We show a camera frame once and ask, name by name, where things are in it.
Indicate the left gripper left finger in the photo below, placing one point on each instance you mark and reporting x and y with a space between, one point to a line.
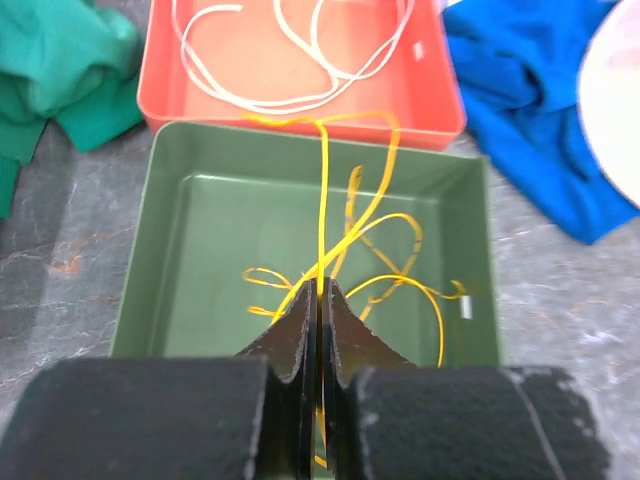
248 416

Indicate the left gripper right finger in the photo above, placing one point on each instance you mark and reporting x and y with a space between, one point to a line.
387 418

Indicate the green plastic tray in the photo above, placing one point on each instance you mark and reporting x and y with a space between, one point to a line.
218 201

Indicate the orange plastic tray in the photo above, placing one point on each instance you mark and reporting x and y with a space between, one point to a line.
348 61

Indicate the blue cloth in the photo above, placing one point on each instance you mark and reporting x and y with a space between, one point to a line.
517 65

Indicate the green jacket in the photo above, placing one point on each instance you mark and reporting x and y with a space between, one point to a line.
71 62

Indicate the peach bucket hat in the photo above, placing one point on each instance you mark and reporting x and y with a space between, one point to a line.
608 98

